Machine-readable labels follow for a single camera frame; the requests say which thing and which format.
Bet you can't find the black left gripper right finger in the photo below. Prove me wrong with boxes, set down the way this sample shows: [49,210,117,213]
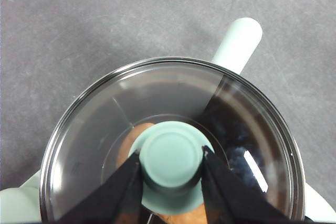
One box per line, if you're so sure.
[201,145,300,224]

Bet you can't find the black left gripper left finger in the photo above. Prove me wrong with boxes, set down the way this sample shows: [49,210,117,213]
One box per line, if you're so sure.
[56,152,144,224]

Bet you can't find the brown potato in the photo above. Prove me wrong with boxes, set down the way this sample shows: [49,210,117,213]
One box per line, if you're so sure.
[115,123,208,224]

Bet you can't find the glass lid green knob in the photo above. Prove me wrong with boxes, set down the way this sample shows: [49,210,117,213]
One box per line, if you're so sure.
[39,56,307,224]

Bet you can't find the green breakfast machine base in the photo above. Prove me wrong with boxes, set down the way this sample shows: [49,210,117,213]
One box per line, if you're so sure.
[304,182,336,221]

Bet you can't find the green pot with handle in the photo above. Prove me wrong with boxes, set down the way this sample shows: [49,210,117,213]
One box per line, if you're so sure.
[39,17,308,224]

